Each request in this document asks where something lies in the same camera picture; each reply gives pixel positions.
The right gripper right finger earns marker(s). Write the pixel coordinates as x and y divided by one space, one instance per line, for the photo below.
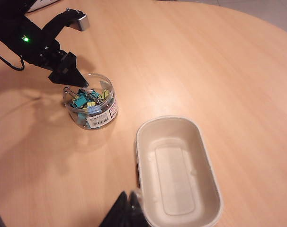
137 217

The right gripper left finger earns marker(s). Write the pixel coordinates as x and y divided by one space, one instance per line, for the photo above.
119 215

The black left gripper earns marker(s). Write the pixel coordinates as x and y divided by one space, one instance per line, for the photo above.
53 56

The clear plastic clip jar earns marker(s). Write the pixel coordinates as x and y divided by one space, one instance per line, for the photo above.
96 111

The beige rectangular pulp tray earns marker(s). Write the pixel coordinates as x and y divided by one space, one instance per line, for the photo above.
176 177

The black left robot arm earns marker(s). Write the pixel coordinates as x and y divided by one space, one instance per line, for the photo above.
11 23

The white tabletop object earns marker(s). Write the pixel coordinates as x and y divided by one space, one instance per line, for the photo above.
42 3

